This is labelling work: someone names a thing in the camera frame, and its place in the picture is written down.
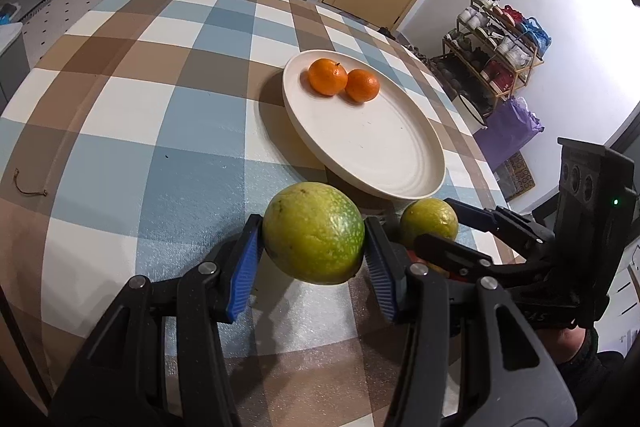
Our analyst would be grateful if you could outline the short brown string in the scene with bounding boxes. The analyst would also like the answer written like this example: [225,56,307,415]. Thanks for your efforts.
[13,168,48,196]

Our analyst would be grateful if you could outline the black and white sneakers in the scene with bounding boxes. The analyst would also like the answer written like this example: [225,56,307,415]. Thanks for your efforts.
[375,24,431,58]

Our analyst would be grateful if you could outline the purple plastic bag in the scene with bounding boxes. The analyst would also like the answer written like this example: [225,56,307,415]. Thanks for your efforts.
[472,96,545,170]

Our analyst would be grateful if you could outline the patterned doormat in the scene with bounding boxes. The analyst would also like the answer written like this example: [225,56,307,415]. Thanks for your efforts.
[495,151,537,202]

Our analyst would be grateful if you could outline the small orange mandarin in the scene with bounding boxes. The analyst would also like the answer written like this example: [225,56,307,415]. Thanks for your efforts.
[345,68,381,103]

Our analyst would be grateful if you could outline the blue bag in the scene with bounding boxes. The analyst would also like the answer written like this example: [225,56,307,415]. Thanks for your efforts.
[522,18,552,48]

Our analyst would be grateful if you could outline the white round plate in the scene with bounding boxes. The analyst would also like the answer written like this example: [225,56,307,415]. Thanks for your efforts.
[281,50,447,200]

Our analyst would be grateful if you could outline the small yellow-green guava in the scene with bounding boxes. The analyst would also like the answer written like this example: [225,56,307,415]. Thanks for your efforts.
[399,199,460,253]

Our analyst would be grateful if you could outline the round white basin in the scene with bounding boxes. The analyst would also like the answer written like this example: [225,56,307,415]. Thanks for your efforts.
[452,93,488,135]

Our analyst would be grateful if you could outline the orange mandarin with stem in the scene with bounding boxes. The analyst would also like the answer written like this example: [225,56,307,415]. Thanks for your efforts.
[307,58,349,96]

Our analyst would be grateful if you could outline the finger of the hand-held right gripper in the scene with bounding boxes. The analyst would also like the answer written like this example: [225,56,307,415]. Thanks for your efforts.
[413,233,541,293]
[444,198,557,260]

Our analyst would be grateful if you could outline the large green guava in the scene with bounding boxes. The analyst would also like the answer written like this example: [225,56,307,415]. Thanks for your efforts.
[262,182,366,286]

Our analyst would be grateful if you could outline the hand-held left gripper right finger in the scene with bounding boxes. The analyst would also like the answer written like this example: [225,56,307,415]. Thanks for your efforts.
[364,216,581,427]

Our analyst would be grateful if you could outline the checked blue brown tablecloth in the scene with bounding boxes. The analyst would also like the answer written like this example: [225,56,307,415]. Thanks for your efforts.
[0,0,506,427]

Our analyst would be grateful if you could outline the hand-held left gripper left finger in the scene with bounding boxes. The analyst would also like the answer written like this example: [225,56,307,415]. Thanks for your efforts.
[47,213,266,427]

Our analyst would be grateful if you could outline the white dotted floor mat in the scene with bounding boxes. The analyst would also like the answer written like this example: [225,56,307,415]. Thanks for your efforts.
[20,0,126,72]

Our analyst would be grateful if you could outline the person's right forearm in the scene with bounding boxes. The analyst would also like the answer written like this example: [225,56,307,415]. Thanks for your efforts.
[547,327,631,427]

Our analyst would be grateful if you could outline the wooden shoe rack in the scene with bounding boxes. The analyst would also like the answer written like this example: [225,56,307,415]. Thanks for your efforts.
[430,0,553,118]

